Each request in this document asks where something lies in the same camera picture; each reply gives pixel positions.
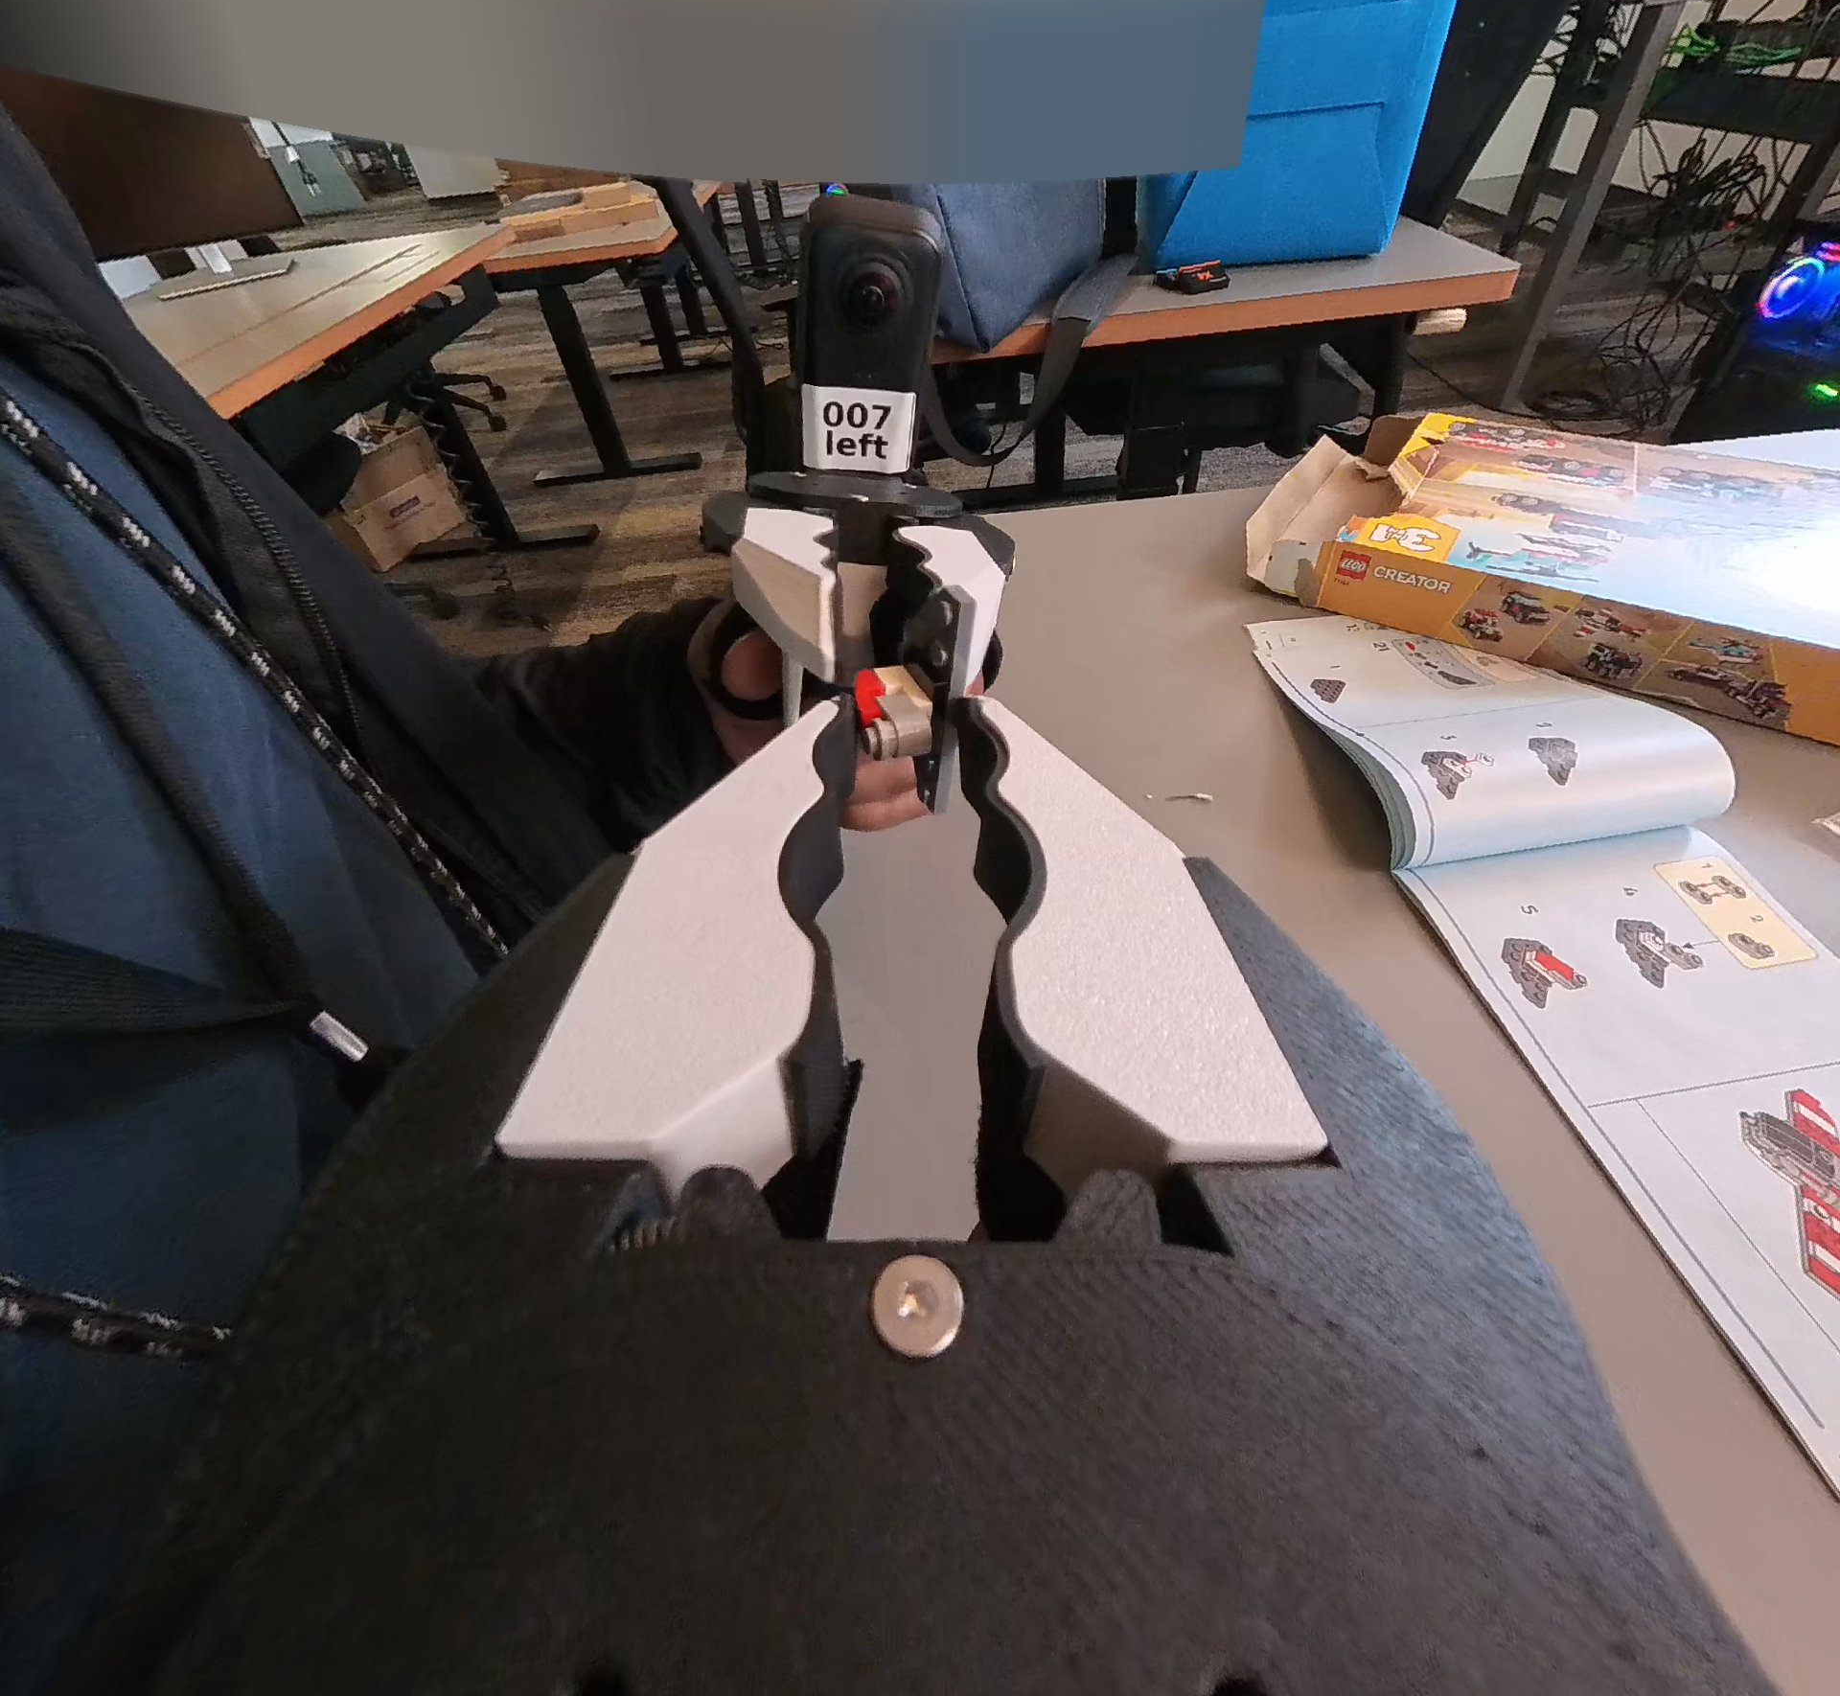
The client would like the denim blue bag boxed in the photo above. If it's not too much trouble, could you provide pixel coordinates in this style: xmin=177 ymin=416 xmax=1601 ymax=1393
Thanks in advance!
xmin=919 ymin=180 xmax=1152 ymax=461

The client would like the black slanted panel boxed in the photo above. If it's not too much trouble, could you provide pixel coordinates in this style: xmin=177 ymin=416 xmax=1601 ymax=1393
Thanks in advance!
xmin=1400 ymin=0 xmax=1654 ymax=234

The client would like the flat silver device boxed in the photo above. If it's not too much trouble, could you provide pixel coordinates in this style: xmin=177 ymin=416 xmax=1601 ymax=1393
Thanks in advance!
xmin=154 ymin=256 xmax=296 ymax=301

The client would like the computer tower rainbow fan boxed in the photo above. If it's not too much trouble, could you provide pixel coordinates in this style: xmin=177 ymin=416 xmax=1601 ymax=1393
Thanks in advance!
xmin=1681 ymin=215 xmax=1840 ymax=439

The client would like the black computer monitor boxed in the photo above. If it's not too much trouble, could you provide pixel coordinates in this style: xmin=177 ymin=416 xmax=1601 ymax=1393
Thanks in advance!
xmin=0 ymin=68 xmax=304 ymax=264

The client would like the black jacket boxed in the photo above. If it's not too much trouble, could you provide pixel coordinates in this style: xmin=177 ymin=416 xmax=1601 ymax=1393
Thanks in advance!
xmin=0 ymin=107 xmax=634 ymax=949

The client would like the person's left hand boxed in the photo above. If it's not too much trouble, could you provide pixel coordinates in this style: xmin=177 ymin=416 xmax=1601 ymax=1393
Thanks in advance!
xmin=689 ymin=596 xmax=1007 ymax=838

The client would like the person's left forearm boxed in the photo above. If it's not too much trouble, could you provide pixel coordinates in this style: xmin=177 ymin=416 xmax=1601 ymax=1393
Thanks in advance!
xmin=474 ymin=604 xmax=734 ymax=850

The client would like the wood edged grey table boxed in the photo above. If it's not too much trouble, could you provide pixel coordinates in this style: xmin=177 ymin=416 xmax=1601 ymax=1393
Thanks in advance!
xmin=919 ymin=215 xmax=1525 ymax=498

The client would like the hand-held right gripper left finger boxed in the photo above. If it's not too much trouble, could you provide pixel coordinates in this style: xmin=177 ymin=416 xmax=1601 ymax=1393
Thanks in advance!
xmin=492 ymin=697 xmax=865 ymax=1188

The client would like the red grey brick piece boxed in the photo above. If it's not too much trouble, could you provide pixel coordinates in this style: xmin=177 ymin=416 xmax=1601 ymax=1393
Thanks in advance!
xmin=851 ymin=664 xmax=939 ymax=764

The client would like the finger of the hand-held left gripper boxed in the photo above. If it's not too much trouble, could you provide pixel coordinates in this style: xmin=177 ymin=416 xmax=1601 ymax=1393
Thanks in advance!
xmin=730 ymin=506 xmax=865 ymax=723
xmin=906 ymin=518 xmax=1011 ymax=697

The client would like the wooden top office desk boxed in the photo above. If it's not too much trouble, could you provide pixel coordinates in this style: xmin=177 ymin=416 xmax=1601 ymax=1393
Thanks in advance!
xmin=121 ymin=223 xmax=597 ymax=551
xmin=488 ymin=180 xmax=720 ymax=478

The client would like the yellow toy box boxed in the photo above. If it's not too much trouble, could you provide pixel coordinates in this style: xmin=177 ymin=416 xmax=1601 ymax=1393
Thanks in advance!
xmin=1242 ymin=408 xmax=1840 ymax=738

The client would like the cardboard box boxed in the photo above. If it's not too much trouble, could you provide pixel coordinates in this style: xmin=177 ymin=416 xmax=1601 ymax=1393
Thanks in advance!
xmin=330 ymin=424 xmax=468 ymax=574

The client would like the black flat strap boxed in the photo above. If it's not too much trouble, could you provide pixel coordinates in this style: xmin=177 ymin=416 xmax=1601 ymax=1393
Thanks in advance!
xmin=0 ymin=926 xmax=378 ymax=1069

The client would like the instruction booklet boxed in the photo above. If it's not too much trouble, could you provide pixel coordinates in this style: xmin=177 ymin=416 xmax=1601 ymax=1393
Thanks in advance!
xmin=1242 ymin=609 xmax=1840 ymax=1496

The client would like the bright blue felt bag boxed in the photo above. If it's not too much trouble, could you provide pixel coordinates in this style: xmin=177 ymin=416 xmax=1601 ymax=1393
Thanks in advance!
xmin=1142 ymin=0 xmax=1474 ymax=275

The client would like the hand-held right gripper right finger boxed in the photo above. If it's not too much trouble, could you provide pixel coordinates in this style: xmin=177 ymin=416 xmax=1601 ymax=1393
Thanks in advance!
xmin=966 ymin=697 xmax=1328 ymax=1196

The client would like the black white speckled drawstring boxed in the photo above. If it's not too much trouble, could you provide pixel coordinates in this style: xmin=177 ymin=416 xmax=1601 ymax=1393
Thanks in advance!
xmin=0 ymin=1272 xmax=232 ymax=1360
xmin=0 ymin=398 xmax=507 ymax=957

